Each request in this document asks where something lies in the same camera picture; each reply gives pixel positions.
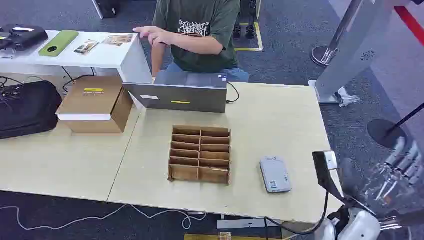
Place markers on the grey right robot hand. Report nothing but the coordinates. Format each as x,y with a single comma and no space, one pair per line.
399,159

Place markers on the person's left hand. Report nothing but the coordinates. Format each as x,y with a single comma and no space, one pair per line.
155,34

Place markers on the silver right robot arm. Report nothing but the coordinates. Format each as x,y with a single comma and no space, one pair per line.
359,225

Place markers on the large photo card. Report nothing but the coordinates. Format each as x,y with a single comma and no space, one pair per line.
118,39

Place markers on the person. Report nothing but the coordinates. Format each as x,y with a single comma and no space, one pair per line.
202,20

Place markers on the black cabinet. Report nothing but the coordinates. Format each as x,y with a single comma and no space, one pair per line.
106,8

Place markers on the white side table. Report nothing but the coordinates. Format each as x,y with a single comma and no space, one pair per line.
99,54

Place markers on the grey laptop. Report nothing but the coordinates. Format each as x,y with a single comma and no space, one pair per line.
185,94

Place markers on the small photo card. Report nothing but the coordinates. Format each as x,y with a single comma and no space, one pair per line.
86,47

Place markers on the black chair wheel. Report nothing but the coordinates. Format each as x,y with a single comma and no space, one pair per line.
250,32
236,32

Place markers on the brown cardboard box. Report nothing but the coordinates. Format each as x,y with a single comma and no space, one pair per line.
94,102

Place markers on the green phone case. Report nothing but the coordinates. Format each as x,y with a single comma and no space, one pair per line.
59,43

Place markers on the yellow floor tape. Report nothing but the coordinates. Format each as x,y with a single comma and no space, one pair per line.
256,38

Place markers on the grey slanted stand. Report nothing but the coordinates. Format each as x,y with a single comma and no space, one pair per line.
354,49

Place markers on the grey card reader device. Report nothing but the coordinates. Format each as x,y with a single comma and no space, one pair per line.
275,174

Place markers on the wooden divided card box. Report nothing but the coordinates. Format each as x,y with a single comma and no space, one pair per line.
199,154

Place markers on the round chrome stand base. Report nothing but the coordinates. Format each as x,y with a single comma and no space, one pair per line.
321,54

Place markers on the black device case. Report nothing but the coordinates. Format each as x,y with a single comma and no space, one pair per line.
23,36

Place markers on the red barrier strip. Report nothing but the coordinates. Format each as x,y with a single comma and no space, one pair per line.
410,23

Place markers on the black bag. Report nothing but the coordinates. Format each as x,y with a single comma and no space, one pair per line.
28,109

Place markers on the black round post base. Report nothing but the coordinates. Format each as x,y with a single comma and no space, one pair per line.
386,132

